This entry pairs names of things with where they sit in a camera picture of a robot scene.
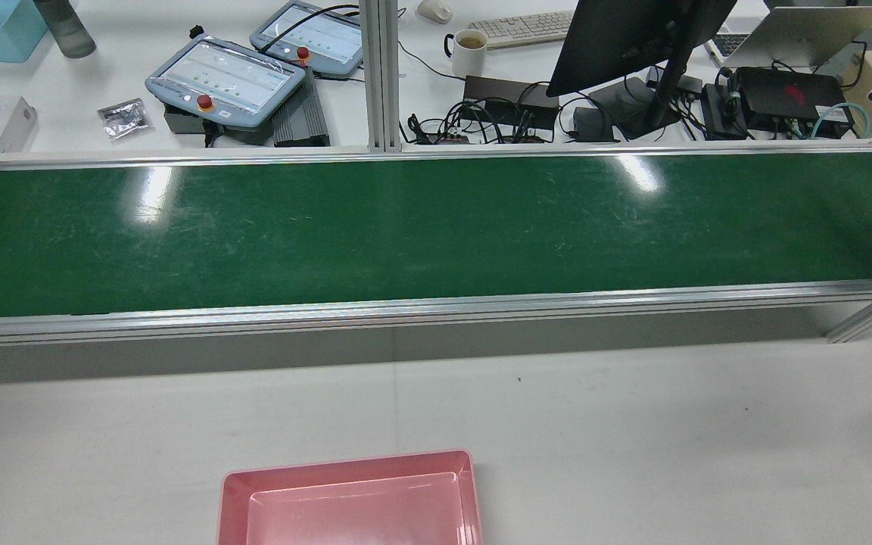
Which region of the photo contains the silver laptop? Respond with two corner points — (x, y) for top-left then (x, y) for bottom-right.
(705, 6), (872, 70)

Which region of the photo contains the black upright device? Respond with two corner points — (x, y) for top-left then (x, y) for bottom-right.
(701, 82), (747, 141)

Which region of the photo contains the grey teach pendant with cable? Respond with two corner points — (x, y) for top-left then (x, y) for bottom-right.
(250, 0), (365, 79)

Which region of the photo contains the small black power adapter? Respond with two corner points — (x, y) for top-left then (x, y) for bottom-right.
(572, 106), (617, 143)

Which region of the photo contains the black box under pendant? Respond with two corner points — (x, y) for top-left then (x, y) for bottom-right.
(162, 104), (274, 146)

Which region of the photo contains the white mug with tea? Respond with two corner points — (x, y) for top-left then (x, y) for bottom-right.
(444, 29), (489, 78)

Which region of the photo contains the large grey teach pendant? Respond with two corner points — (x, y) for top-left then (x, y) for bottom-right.
(145, 33), (307, 129)

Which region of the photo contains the flat black box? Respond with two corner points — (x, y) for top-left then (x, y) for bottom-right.
(462, 75), (560, 133)

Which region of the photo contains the aluminium profile post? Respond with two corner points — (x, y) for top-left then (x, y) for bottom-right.
(359, 0), (403, 154)

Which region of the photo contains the grey drinking bottle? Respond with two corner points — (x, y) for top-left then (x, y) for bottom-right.
(33, 0), (97, 59)

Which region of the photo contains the silver foil packet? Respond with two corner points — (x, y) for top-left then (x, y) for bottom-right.
(97, 98), (151, 142)

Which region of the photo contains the white computer keyboard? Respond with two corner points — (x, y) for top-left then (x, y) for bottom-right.
(468, 10), (577, 50)

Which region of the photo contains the black mini computer red logo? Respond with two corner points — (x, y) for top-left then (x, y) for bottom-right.
(735, 67), (855, 139)

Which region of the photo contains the pink plastic box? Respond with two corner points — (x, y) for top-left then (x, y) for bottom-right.
(216, 449), (484, 545)

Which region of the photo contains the small white carton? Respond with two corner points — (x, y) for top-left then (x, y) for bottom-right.
(0, 96), (39, 154)

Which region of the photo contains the teal cable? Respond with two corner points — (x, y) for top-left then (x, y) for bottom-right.
(811, 102), (872, 139)

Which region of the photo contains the black computer monitor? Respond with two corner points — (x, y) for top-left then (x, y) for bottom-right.
(546, 0), (740, 141)

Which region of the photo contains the green belt conveyor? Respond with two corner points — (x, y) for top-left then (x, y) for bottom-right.
(0, 140), (872, 349)

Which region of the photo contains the grey ribbed power supply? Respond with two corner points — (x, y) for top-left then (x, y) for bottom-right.
(272, 67), (331, 148)

